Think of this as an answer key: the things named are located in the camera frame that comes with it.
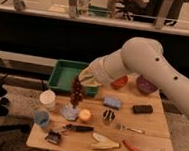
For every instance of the black handled tool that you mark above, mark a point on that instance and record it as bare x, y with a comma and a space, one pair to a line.
78, 128

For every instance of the metal spoon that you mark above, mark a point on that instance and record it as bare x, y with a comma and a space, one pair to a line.
123, 127

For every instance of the red bowl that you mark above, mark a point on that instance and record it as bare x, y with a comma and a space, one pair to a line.
119, 83

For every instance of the metal cup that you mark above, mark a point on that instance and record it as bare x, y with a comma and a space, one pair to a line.
108, 116

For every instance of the purple bowl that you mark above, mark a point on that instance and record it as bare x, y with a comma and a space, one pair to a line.
145, 86

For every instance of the green plastic tray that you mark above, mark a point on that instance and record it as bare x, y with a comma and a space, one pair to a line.
63, 74

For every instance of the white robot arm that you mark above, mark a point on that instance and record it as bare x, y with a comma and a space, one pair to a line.
143, 56

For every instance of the crumpled blue-grey cloth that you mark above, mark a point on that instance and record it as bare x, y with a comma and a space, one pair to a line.
69, 112

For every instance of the black rectangular block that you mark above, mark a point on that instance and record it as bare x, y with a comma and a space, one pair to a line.
142, 109

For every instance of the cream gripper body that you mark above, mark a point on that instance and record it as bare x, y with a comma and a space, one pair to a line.
87, 79

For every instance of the small orange fruit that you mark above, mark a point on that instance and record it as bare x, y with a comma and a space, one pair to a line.
85, 115

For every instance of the dark red grape bunch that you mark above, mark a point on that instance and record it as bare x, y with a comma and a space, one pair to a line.
76, 92

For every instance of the black binder clip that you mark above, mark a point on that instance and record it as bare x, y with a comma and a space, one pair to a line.
54, 137

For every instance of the blue plastic cup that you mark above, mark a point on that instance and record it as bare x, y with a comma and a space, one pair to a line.
41, 118

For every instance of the white paper cup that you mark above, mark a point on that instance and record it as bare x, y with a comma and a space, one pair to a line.
47, 99

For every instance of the blue sponge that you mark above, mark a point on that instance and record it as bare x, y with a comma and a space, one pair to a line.
113, 103

